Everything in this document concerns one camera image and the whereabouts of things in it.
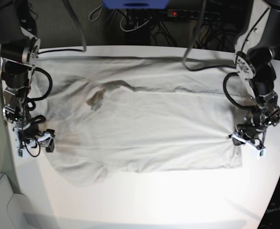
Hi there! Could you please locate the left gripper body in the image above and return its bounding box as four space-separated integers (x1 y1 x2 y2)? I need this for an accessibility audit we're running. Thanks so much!
227 124 267 149

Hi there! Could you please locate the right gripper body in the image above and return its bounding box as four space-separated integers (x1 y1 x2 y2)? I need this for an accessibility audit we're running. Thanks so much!
12 127 55 154

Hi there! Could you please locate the light grey t-shirt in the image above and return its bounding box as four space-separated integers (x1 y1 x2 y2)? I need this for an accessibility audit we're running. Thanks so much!
35 58 246 186

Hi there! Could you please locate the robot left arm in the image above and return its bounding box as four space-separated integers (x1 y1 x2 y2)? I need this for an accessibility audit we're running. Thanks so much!
201 0 280 152

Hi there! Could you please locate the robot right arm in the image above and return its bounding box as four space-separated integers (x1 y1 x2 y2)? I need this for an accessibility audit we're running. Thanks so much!
0 0 55 156

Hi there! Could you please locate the grey side cabinet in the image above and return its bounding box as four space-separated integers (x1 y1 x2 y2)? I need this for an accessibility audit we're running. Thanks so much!
0 174 31 229

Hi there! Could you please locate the black power strip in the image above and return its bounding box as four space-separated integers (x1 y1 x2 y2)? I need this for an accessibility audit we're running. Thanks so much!
167 9 220 21

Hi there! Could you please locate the blue box overhead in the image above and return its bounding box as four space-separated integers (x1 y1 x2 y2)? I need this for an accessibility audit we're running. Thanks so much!
102 0 169 9

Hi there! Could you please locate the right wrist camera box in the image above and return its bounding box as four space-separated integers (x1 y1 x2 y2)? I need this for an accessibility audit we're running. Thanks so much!
16 147 31 159

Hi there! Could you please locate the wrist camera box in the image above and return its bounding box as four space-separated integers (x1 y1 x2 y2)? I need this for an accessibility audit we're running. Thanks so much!
253 148 266 159
16 147 31 159

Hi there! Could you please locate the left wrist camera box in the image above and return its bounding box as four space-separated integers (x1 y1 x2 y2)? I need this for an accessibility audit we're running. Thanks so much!
253 148 266 159

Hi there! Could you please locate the white cable loop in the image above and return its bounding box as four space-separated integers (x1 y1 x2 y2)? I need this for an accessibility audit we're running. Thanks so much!
119 9 152 32

